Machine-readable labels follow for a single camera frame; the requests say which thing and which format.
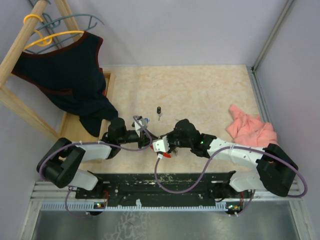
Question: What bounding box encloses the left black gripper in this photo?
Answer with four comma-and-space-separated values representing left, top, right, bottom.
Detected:
118, 129, 159, 149

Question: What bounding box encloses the metal key organizer red strap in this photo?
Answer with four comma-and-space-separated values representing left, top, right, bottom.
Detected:
159, 148, 179, 160

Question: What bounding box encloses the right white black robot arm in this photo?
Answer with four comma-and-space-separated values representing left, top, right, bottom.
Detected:
166, 119, 299, 198

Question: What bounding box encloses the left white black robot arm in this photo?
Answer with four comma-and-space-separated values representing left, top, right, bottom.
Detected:
36, 116, 158, 199

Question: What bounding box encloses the black tag key upper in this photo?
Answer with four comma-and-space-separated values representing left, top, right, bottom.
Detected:
156, 106, 163, 121

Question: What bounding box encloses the pink cloth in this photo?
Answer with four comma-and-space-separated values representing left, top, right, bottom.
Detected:
226, 105, 278, 147

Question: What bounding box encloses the dark navy vest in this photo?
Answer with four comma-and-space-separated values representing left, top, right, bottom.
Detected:
12, 32, 118, 137

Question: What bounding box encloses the yellow plastic hanger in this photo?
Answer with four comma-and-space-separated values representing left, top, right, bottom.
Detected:
23, 29, 84, 51

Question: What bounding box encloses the wooden clothes rack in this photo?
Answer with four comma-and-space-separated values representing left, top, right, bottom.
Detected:
0, 0, 83, 151

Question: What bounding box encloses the teal plastic hanger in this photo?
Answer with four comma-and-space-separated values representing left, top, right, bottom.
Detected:
26, 13, 104, 54

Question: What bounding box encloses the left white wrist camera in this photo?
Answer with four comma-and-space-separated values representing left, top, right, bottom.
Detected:
133, 115, 148, 132

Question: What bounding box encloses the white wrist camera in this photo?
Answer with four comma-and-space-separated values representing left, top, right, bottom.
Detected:
152, 135, 170, 153
133, 115, 148, 132

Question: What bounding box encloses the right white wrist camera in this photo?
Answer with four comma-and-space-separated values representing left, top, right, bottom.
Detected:
152, 135, 170, 153

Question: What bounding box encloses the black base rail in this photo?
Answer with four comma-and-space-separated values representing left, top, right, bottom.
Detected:
75, 171, 252, 208

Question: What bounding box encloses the wooden tray frame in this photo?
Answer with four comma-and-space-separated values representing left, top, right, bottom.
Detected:
51, 70, 116, 153

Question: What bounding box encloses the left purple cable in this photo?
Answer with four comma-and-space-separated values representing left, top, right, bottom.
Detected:
38, 114, 153, 218

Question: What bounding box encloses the aluminium frame post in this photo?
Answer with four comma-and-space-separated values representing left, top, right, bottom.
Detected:
251, 0, 296, 74

